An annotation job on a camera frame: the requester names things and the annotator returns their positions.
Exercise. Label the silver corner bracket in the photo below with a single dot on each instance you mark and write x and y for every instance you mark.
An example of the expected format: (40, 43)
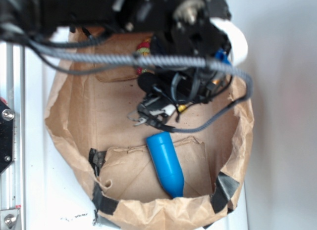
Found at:
(10, 219)

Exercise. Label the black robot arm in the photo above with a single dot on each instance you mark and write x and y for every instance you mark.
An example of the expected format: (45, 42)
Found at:
(182, 32)

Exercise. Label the brown paper bag tray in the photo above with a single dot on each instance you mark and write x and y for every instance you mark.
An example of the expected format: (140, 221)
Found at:
(86, 117)

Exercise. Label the aluminium frame rail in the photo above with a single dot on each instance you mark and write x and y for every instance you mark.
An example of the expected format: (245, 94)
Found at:
(12, 180)

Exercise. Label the blue plastic bottle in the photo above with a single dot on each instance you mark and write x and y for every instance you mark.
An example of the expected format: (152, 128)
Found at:
(166, 163)

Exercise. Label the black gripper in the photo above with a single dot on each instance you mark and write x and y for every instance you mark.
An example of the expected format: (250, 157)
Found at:
(174, 92)

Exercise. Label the red yellow green rope toy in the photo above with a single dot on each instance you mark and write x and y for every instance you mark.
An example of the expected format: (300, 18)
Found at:
(143, 48)

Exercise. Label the black metal bracket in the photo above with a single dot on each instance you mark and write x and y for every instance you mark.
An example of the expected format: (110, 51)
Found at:
(6, 135)

